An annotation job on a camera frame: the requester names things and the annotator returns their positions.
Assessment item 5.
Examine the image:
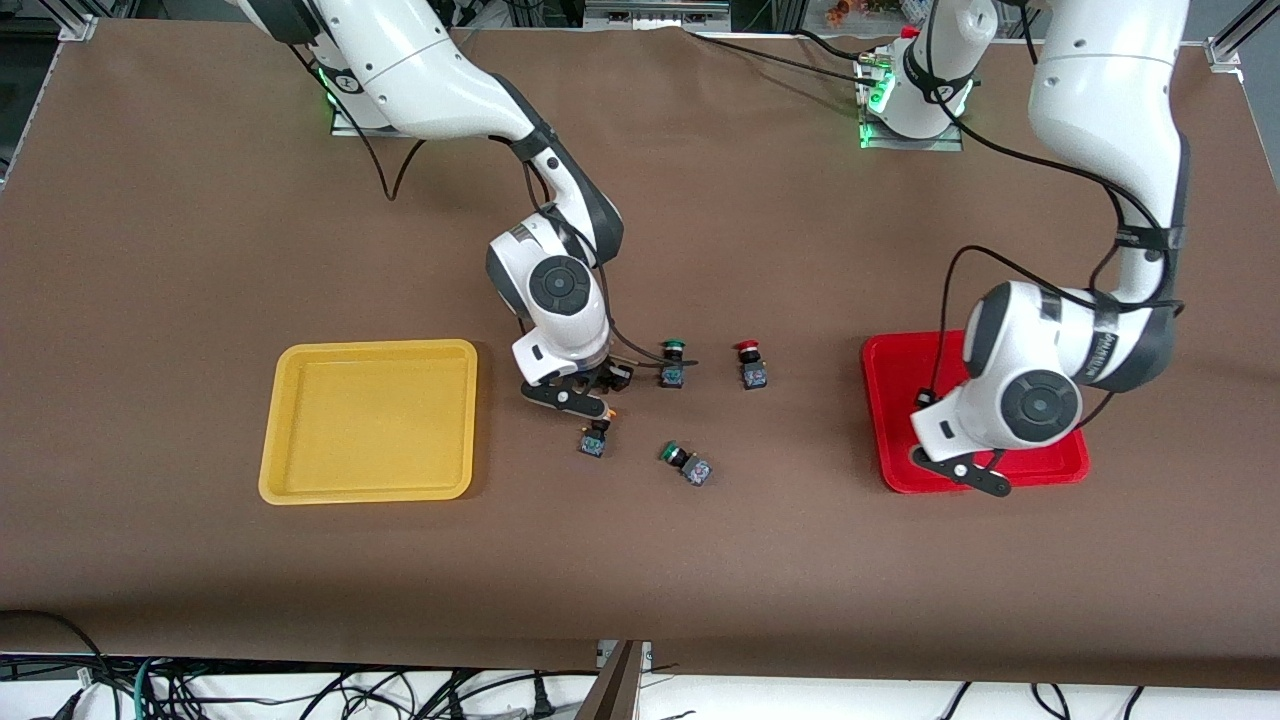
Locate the brown table cover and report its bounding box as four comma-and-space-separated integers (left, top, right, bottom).
0, 18, 1280, 691

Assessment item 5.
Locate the yellow plastic tray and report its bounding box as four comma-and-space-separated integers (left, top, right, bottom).
258, 339, 479, 506

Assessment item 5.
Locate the red plastic tray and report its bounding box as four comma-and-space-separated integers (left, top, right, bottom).
862, 330, 1091, 495

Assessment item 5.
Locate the orange decorative item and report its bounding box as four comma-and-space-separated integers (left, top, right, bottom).
825, 0, 901, 26

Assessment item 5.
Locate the yellow push button switch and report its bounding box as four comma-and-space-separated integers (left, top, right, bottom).
578, 405, 617, 460

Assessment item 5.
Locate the dark metal post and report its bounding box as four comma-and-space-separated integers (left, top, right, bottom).
575, 640, 641, 720

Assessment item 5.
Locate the silver aluminium frame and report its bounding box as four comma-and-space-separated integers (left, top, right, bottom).
583, 0, 736, 31

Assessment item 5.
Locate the green cable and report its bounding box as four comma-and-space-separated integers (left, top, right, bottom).
132, 655, 211, 720

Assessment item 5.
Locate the thick black cable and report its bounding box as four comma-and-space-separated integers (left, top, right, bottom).
0, 608, 111, 720

